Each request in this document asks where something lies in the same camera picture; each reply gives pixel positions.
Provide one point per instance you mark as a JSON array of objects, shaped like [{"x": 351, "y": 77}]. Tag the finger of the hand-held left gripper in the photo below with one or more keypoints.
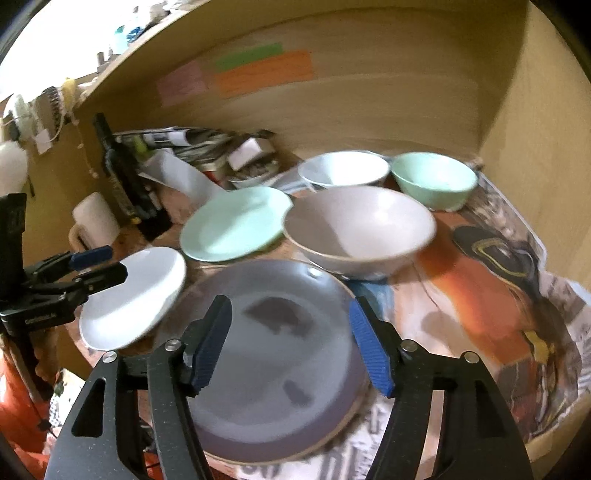
[
  {"x": 104, "y": 277},
  {"x": 92, "y": 256}
]

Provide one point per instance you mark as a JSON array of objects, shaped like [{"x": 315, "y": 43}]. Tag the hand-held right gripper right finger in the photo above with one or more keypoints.
[{"x": 369, "y": 350}]

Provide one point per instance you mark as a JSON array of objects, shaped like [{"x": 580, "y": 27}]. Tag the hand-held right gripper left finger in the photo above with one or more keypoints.
[{"x": 212, "y": 341}]

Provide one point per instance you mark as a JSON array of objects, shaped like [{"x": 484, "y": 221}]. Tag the small white plate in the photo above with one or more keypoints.
[{"x": 134, "y": 300}]

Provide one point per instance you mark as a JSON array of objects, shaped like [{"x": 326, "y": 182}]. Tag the large grey plate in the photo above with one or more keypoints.
[{"x": 286, "y": 369}]

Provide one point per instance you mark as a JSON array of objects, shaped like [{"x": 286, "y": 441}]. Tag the mint green plate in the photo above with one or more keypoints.
[{"x": 231, "y": 226}]

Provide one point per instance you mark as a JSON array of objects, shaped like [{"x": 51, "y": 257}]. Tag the mint green bowl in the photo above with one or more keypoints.
[{"x": 434, "y": 180}]

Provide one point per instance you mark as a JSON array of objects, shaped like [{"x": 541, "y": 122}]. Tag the white bowl dark pattern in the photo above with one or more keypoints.
[{"x": 341, "y": 168}]

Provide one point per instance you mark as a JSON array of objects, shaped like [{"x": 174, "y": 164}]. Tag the pale pink mug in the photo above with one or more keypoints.
[{"x": 94, "y": 217}]

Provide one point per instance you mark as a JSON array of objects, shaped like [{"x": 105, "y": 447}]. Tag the white fluffy pompom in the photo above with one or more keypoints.
[{"x": 11, "y": 166}]

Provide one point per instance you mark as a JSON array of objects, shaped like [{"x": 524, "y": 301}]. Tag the dark wine bottle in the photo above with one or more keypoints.
[{"x": 124, "y": 184}]

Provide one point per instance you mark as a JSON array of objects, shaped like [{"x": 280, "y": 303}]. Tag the white hanging tag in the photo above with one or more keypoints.
[{"x": 44, "y": 142}]

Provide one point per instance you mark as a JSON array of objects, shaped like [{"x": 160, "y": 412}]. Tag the white paper sheet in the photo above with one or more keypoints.
[{"x": 184, "y": 175}]

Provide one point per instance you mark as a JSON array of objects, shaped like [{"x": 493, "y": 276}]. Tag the newspaper print table cover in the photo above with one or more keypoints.
[{"x": 485, "y": 286}]

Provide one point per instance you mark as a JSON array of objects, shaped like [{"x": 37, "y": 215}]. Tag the stack of newspapers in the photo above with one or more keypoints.
[{"x": 194, "y": 143}]

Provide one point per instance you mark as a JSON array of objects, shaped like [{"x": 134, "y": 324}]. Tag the orange garment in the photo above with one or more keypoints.
[{"x": 18, "y": 415}]

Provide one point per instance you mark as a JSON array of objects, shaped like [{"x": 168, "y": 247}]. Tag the small bowl of trinkets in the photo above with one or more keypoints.
[{"x": 256, "y": 177}]

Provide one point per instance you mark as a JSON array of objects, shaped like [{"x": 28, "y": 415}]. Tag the small white box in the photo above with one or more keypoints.
[{"x": 249, "y": 153}]

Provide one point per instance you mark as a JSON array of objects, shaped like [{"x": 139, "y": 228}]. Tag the pink sticky note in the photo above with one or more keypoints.
[{"x": 181, "y": 84}]

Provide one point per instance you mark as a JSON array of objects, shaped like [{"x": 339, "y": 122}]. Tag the orange sticky note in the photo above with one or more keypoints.
[{"x": 268, "y": 76}]

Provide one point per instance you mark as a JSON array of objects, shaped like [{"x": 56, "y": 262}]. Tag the green sticky note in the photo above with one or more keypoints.
[{"x": 249, "y": 57}]

